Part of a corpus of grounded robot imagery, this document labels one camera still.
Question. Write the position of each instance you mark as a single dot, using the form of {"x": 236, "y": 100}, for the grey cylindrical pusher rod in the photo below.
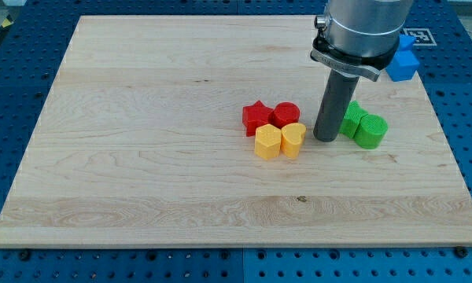
{"x": 337, "y": 95}

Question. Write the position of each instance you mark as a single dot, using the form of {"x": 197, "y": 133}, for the green star block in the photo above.
{"x": 352, "y": 118}

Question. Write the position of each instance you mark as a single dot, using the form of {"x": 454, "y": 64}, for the green cylinder block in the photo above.
{"x": 371, "y": 131}

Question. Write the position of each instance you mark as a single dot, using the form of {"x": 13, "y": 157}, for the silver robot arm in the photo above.
{"x": 355, "y": 38}

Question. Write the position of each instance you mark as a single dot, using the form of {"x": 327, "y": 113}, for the red cylinder block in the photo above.
{"x": 285, "y": 113}

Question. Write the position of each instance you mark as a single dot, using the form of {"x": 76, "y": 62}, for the yellow heart block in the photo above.
{"x": 293, "y": 136}

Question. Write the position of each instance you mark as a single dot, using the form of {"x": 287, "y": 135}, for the blue cube block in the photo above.
{"x": 403, "y": 66}

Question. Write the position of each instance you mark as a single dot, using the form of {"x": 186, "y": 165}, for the small blue block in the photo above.
{"x": 406, "y": 42}

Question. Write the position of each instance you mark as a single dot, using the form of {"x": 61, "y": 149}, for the yellow hexagon block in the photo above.
{"x": 268, "y": 140}

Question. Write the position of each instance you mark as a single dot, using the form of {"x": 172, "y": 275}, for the red star block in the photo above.
{"x": 254, "y": 116}

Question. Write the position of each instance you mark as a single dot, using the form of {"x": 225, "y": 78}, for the white fiducial marker tag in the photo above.
{"x": 423, "y": 36}

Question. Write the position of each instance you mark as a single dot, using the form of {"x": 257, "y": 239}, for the wooden board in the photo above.
{"x": 140, "y": 144}

